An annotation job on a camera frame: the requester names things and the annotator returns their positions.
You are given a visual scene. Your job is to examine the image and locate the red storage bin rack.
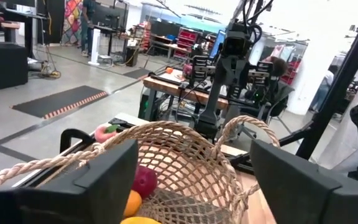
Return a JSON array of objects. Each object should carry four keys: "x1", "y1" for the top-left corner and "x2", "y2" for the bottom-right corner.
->
[{"x1": 172, "y1": 26, "x2": 199, "y2": 60}]

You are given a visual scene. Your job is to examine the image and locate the yellow banana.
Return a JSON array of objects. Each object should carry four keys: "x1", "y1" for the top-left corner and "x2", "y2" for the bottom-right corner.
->
[{"x1": 119, "y1": 216, "x2": 163, "y2": 224}]

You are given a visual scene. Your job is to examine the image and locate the person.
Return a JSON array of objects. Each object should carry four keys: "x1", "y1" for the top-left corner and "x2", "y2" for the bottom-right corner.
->
[
  {"x1": 80, "y1": 0, "x2": 98, "y2": 57},
  {"x1": 261, "y1": 55, "x2": 288, "y2": 78},
  {"x1": 309, "y1": 64, "x2": 338, "y2": 113}
]

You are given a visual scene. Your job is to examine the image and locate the black striped-edge floor mat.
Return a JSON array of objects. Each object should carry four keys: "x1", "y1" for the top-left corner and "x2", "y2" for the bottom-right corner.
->
[{"x1": 11, "y1": 85, "x2": 109, "y2": 121}]

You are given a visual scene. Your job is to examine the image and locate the small black floor mat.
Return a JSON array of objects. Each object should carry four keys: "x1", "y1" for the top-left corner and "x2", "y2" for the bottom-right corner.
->
[{"x1": 122, "y1": 68, "x2": 152, "y2": 80}]

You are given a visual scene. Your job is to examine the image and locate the black office chair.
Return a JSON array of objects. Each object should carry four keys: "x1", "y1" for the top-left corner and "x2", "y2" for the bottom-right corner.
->
[{"x1": 237, "y1": 82, "x2": 295, "y2": 141}]

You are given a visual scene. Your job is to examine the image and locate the small yellow-orange fruit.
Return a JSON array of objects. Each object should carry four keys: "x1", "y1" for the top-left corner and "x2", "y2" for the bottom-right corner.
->
[{"x1": 122, "y1": 189, "x2": 143, "y2": 218}]

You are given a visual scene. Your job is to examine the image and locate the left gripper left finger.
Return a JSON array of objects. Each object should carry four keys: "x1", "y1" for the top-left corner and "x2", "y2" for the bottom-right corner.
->
[{"x1": 0, "y1": 139, "x2": 139, "y2": 224}]

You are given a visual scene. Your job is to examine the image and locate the black cabinet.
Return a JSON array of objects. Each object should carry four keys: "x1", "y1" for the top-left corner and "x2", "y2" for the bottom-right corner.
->
[{"x1": 0, "y1": 42, "x2": 29, "y2": 91}]

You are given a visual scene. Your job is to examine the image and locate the pink peach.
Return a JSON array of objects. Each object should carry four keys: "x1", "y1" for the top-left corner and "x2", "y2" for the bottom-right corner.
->
[{"x1": 94, "y1": 123, "x2": 121, "y2": 144}]

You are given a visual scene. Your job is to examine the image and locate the woven seagrass basket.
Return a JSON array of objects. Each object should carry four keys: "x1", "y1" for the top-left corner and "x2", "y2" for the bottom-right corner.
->
[{"x1": 0, "y1": 114, "x2": 281, "y2": 224}]

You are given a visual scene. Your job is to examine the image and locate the dark red round fruit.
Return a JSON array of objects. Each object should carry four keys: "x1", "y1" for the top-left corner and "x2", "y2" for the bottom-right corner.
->
[{"x1": 131, "y1": 165, "x2": 158, "y2": 200}]

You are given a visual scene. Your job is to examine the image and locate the white floor stand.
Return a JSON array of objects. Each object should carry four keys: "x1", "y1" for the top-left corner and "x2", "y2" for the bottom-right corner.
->
[{"x1": 88, "y1": 28, "x2": 101, "y2": 66}]

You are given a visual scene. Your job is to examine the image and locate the black aluminium rig frame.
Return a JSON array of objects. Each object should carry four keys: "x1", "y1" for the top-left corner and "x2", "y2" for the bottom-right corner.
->
[{"x1": 59, "y1": 0, "x2": 358, "y2": 189}]

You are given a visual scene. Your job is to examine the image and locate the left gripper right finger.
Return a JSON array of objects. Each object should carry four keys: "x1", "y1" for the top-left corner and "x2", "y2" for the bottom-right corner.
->
[{"x1": 249, "y1": 139, "x2": 358, "y2": 224}]

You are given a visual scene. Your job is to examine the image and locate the wooden workbench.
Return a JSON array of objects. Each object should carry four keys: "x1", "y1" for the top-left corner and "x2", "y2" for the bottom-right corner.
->
[{"x1": 142, "y1": 67, "x2": 229, "y2": 110}]

